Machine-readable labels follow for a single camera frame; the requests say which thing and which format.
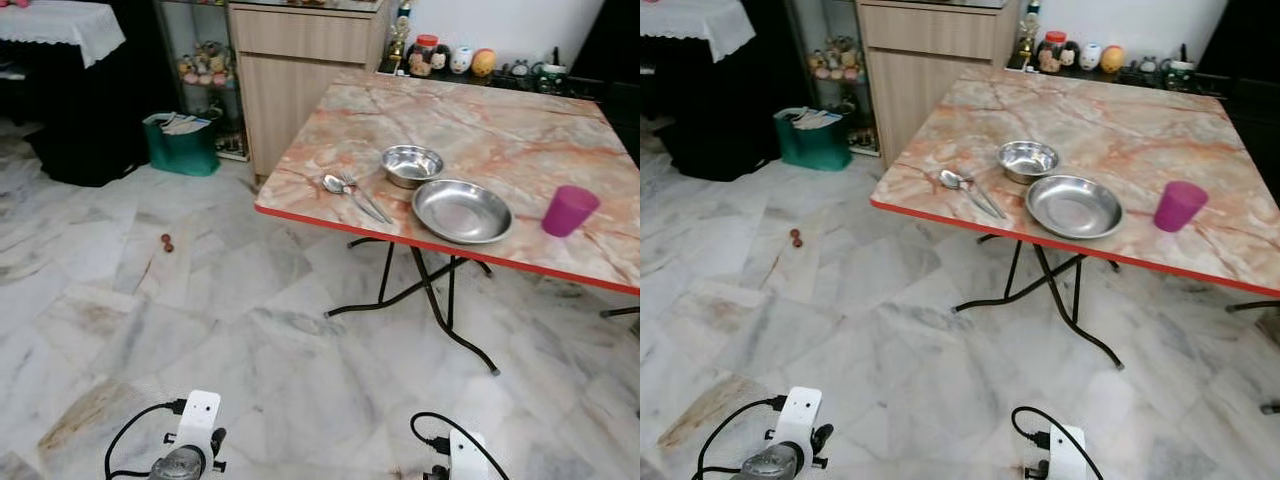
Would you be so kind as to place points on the round steel plate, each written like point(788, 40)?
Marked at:
point(462, 212)
point(1074, 207)

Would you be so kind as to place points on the steel spoon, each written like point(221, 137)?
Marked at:
point(333, 183)
point(950, 179)

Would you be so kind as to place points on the steel fork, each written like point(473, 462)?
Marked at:
point(350, 184)
point(986, 199)

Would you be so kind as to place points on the green bag with papers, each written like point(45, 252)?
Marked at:
point(812, 148)
point(180, 150)

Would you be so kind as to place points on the black bulky floor object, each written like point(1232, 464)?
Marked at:
point(720, 130)
point(90, 140)

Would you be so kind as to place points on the steel bowl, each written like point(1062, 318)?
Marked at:
point(410, 165)
point(1027, 160)

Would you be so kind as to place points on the purple plastic cup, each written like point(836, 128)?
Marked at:
point(570, 212)
point(1180, 206)

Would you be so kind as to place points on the light wooden cabinet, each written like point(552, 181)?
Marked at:
point(300, 80)
point(930, 70)

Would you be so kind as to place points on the glass display shelf with figurines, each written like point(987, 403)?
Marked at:
point(205, 65)
point(835, 60)

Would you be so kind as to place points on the marble top folding table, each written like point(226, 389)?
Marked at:
point(1110, 120)
point(500, 130)

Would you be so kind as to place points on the white lace tablecloth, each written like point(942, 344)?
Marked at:
point(60, 25)
point(700, 20)

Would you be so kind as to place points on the jar with red lid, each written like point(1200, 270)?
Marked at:
point(1050, 50)
point(425, 55)

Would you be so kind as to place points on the black round doll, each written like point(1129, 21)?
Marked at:
point(442, 60)
point(1070, 55)

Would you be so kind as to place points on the black television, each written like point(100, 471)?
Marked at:
point(615, 40)
point(1245, 40)

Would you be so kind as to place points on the golden trophy figurine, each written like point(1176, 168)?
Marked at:
point(1029, 25)
point(401, 30)

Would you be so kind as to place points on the white round doll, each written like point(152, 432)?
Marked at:
point(461, 62)
point(1090, 56)

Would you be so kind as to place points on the green and white mug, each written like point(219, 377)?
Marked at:
point(1180, 72)
point(552, 75)

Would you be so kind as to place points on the yellow round doll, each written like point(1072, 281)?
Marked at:
point(483, 63)
point(1112, 58)

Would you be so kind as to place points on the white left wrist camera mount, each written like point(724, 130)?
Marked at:
point(803, 410)
point(200, 415)

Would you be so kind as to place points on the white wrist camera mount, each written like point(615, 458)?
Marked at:
point(1068, 450)
point(468, 455)
point(803, 410)
point(200, 415)

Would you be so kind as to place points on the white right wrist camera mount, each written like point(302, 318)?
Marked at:
point(1068, 450)
point(468, 455)

